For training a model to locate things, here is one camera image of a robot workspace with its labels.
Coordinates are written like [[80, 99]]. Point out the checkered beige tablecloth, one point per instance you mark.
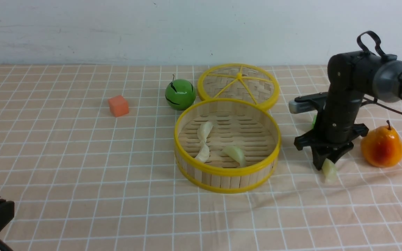
[[84, 180]]

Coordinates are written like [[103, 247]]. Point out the orange toy pear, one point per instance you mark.
[[382, 147]]

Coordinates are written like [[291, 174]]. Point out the bamboo steamer lid yellow rim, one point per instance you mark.
[[239, 81]]

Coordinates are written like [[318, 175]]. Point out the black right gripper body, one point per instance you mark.
[[335, 124]]

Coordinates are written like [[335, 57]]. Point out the grey black wrist camera right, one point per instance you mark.
[[308, 103]]

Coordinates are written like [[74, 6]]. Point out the green toy apple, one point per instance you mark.
[[180, 94]]

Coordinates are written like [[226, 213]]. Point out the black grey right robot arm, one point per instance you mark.
[[352, 76]]

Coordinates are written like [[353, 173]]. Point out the pale dumpling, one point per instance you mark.
[[235, 153], [329, 170], [204, 130], [203, 154]]

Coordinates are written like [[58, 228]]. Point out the bamboo steamer tray yellow rim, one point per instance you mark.
[[235, 122]]

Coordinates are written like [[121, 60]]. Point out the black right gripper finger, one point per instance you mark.
[[338, 152], [319, 154]]

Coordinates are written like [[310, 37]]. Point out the orange foam cube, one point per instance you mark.
[[118, 106]]

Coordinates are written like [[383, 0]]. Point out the green foam cube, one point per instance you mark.
[[314, 121]]

